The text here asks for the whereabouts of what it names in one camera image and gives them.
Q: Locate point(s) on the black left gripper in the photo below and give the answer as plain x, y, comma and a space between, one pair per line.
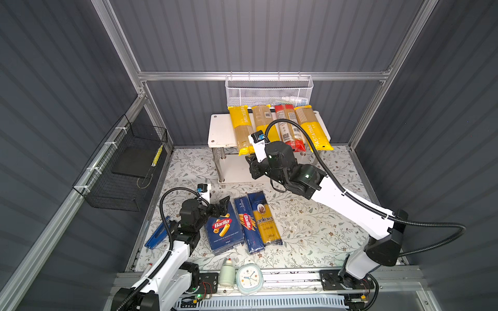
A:
222, 208

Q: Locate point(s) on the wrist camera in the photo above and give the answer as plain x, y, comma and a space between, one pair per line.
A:
277, 148
204, 190

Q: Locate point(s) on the white wire wall basket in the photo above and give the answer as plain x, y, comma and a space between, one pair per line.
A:
272, 90

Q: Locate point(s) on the mint green alarm clock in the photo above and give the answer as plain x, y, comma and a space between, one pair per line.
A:
249, 279

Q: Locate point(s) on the black wire side basket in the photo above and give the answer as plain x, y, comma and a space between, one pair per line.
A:
122, 178

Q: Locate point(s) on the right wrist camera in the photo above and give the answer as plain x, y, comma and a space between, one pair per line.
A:
277, 148

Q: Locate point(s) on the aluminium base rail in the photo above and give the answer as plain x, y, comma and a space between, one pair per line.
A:
308, 281

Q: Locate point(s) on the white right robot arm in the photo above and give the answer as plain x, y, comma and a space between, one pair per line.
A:
385, 227

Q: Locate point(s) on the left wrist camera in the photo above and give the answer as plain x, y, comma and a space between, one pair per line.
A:
204, 190

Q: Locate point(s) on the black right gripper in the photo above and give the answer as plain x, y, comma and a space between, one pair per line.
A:
253, 165

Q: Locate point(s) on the blue yellow spaghetti bag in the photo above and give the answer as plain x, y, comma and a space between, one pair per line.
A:
264, 219

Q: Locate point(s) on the blue Barilla spaghetti box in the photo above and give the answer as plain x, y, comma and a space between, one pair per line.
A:
251, 232

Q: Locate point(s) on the small pale green bottle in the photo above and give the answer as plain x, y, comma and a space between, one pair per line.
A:
227, 274

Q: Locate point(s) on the yellow pasta bag tan window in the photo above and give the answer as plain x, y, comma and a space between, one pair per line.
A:
308, 121

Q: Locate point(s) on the red yellow spaghetti bag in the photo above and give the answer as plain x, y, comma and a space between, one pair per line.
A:
290, 134

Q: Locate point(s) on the white ribbed vent strip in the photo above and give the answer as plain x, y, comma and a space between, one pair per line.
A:
266, 302

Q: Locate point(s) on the white two-tier metal shelf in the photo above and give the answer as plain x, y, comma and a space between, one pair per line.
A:
231, 167

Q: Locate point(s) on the blue flat box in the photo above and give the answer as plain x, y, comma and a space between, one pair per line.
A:
157, 237

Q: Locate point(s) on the blue Barilla rigatoni box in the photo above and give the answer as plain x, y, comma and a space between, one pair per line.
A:
224, 232

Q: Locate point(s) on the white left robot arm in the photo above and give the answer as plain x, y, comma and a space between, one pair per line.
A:
173, 275

